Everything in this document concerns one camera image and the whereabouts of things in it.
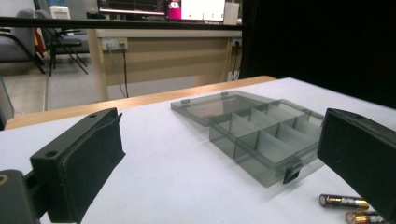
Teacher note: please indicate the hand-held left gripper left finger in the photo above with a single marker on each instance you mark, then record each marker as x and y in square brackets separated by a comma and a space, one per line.
[77, 161]

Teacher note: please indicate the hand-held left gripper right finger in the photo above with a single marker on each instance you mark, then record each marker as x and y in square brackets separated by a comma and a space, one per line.
[358, 149]

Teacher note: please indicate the black and gold battery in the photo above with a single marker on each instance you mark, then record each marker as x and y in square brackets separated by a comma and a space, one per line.
[342, 201]
[364, 217]

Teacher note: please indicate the grey transparent compartment box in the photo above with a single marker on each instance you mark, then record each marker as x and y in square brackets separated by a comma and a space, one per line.
[249, 130]

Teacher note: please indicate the black curtain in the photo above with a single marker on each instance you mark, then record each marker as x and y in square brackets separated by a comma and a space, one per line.
[320, 46]

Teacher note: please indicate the black folding chair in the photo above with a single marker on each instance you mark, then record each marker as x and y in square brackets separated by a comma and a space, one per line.
[59, 40]

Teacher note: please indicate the white power strip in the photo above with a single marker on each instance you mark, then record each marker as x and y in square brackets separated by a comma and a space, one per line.
[114, 43]

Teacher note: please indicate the grey armchair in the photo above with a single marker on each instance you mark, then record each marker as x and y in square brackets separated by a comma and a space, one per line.
[15, 40]

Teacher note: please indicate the beige wooden desk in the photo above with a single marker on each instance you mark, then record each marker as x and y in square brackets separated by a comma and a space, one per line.
[168, 59]

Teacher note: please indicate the black horizontal bar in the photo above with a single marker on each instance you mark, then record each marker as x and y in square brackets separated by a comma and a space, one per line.
[118, 24]

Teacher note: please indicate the white appliance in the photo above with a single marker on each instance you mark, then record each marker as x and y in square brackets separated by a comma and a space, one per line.
[59, 12]

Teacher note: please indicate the computer monitor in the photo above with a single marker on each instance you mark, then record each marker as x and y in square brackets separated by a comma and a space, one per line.
[199, 9]
[132, 6]

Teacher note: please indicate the white paper roll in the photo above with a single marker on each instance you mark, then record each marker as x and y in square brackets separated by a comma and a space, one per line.
[231, 13]

